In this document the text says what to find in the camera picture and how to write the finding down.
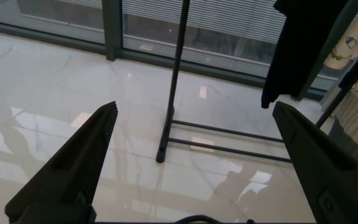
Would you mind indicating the black clothes rack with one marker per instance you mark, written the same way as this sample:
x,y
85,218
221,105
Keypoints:
x,y
174,87

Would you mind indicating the cream printed garment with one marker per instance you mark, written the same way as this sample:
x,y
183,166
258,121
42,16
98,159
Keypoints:
x,y
353,37

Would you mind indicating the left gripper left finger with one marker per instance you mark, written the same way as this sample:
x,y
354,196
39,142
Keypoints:
x,y
67,180

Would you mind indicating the window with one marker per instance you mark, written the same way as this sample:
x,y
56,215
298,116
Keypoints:
x,y
213,31

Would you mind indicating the black garment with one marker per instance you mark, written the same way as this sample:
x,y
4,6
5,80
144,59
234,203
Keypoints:
x,y
297,53

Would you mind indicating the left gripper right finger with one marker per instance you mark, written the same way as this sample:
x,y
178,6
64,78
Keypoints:
x,y
322,186

